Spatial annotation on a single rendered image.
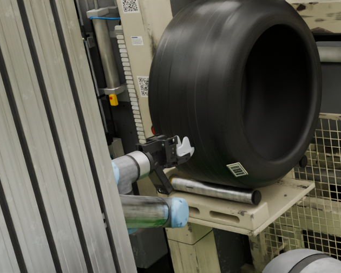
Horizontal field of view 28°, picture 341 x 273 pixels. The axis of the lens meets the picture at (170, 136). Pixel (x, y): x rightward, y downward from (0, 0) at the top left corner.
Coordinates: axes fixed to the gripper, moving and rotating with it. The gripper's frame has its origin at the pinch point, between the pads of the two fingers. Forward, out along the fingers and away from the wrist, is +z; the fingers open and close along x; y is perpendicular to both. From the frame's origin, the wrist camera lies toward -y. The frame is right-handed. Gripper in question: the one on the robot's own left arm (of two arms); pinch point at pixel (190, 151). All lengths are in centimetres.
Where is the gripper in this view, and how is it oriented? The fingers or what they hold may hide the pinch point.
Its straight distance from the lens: 195.4
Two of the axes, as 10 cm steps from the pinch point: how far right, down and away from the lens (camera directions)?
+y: -1.1, -9.6, -2.4
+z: 6.6, -2.5, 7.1
